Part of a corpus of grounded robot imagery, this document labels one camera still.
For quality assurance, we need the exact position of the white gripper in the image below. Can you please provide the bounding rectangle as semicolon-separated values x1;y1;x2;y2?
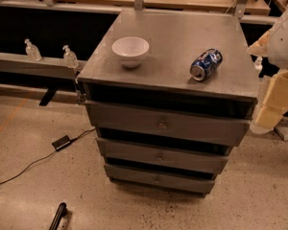
250;70;288;134

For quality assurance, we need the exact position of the grey bottom drawer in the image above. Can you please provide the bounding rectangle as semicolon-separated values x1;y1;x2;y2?
105;164;214;195

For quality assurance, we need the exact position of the grey drawer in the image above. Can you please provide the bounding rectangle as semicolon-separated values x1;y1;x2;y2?
85;101;249;147
97;138;228;174
105;164;214;195

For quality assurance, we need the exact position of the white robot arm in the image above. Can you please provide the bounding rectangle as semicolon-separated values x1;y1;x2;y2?
247;8;288;134

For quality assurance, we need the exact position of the grey top drawer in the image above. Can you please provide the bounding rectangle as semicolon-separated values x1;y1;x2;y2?
85;101;249;147

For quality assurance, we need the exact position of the grey wooden drawer cabinet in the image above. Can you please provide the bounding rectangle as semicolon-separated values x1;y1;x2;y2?
77;9;261;197

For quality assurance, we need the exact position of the grey middle drawer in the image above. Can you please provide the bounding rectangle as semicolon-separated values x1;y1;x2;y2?
97;138;228;174

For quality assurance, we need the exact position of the grey block on floor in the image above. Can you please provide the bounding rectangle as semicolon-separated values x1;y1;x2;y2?
275;122;288;141

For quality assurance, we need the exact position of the crushed blue soda can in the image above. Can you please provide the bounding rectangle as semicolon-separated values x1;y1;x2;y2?
190;49;223;81

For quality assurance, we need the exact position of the white ceramic bowl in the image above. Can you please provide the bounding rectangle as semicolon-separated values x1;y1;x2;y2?
111;36;150;68

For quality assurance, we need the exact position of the black power adapter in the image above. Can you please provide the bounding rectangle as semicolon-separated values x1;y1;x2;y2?
52;135;71;151

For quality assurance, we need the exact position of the clear pump bottle near cabinet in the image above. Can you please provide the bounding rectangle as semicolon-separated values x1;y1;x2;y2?
62;45;79;68

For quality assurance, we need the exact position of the clear pump bottle far left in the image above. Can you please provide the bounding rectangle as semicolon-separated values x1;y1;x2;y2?
24;38;41;61

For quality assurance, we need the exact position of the black cylindrical handle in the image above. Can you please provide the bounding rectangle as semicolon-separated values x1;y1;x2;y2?
49;202;67;230

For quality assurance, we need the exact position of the grey metal shelf rail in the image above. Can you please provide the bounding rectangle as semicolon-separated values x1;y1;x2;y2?
0;52;74;79

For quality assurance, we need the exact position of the black power cable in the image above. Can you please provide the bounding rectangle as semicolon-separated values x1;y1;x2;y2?
0;127;97;190

